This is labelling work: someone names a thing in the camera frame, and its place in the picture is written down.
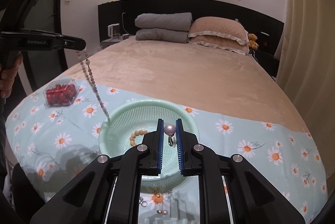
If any pearl drop earring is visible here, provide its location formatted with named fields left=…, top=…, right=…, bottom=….
left=164, top=124, right=176, bottom=147

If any pale pink bead necklace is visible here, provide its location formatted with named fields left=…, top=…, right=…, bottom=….
left=75, top=49, right=111, bottom=120

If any orange bead bracelet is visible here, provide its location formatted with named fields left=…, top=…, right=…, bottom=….
left=129, top=129, right=151, bottom=148

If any person's left hand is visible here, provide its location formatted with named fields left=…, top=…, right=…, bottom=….
left=0, top=54, right=23, bottom=98

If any white bedside table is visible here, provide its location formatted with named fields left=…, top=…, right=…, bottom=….
left=100, top=36, right=124, bottom=49

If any dark framed glass door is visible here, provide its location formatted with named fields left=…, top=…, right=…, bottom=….
left=23, top=0, right=68, bottom=91

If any mint green plastic basket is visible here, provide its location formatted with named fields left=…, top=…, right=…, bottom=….
left=99, top=99, right=199, bottom=193

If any white bedside appliance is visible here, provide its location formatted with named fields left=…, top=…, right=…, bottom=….
left=107, top=24, right=120, bottom=38

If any black headboard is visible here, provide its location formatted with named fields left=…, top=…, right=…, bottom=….
left=98, top=0, right=284, bottom=77

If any clear box of cherry tomatoes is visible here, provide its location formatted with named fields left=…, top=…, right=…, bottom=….
left=44, top=78, right=78, bottom=108

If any beige bed blanket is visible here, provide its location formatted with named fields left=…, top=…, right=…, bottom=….
left=58, top=35, right=309, bottom=133

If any lower grey folded quilt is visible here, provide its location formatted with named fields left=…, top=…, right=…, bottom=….
left=135, top=28, right=189, bottom=44

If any grey folded quilt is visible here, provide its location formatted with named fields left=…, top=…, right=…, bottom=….
left=135, top=12, right=192, bottom=32
left=135, top=28, right=189, bottom=44

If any pearl stud pair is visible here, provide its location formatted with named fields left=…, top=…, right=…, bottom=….
left=157, top=209, right=169, bottom=215

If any lower beige frilled pillow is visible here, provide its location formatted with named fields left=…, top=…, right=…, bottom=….
left=189, top=35, right=249, bottom=56

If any beige frilled pillow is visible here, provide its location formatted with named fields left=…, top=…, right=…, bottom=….
left=189, top=35, right=249, bottom=56
left=188, top=17, right=248, bottom=45

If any upper grey folded quilt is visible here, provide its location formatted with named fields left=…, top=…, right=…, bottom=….
left=135, top=12, right=192, bottom=32

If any upper beige frilled pillow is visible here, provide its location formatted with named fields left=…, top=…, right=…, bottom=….
left=188, top=17, right=248, bottom=45

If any daisy print blue cloth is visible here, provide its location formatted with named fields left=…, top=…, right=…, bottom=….
left=6, top=80, right=328, bottom=223

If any brown teddy bear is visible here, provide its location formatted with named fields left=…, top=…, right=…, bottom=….
left=247, top=33, right=259, bottom=50

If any cream curtain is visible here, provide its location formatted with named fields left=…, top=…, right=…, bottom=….
left=276, top=0, right=335, bottom=136

